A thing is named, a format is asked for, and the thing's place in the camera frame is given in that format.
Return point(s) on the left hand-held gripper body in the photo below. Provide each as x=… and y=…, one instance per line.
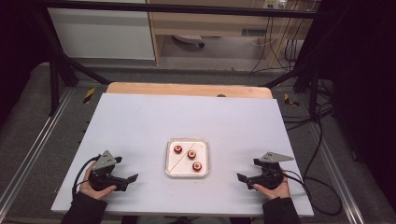
x=101, y=179

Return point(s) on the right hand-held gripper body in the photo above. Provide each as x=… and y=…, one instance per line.
x=271, y=177

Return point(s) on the red round berry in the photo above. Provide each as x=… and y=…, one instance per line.
x=196, y=166
x=191, y=154
x=177, y=149

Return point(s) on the thin wooden skewer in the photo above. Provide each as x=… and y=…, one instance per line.
x=182, y=157

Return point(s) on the white square tray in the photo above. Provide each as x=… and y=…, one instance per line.
x=186, y=168

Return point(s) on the person's left hand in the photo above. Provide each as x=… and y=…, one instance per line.
x=93, y=192

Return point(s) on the person's right hand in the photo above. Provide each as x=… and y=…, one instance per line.
x=277, y=193

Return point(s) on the wooden table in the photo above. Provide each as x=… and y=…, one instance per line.
x=186, y=89

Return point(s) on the black curtain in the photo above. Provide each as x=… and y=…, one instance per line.
x=361, y=93
x=15, y=46

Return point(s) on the white cabinet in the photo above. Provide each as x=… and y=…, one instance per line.
x=99, y=34

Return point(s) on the white chair base leg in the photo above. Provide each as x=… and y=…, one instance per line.
x=188, y=39

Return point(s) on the light wooden desk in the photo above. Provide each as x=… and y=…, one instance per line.
x=202, y=25

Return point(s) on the white power strip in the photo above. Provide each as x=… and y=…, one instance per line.
x=274, y=3

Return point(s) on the aluminium floor rail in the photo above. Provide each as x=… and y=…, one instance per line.
x=336, y=174
x=34, y=146

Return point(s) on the black metal frame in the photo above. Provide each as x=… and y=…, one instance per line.
x=174, y=9

